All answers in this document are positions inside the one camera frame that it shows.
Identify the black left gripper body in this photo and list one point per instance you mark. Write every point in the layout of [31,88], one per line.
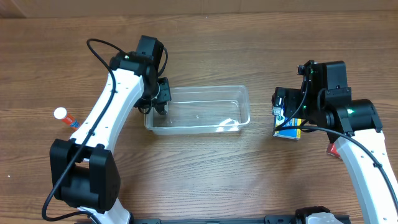
[163,93]

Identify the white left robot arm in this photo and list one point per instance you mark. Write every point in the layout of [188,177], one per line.
[85,176]

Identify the red white medicine box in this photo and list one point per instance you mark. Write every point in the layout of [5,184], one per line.
[331,150]

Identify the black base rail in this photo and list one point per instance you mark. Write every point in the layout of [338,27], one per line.
[315,214]

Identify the orange tube white cap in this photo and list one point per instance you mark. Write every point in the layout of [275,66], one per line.
[62,114]

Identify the blue yellow lozenge box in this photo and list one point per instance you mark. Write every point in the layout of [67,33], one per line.
[294,134]

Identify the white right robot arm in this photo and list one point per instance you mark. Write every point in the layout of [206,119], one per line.
[324,103]

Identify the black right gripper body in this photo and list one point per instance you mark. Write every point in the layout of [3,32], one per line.
[283,101]

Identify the clear plastic container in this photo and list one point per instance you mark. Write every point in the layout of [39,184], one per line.
[202,110]

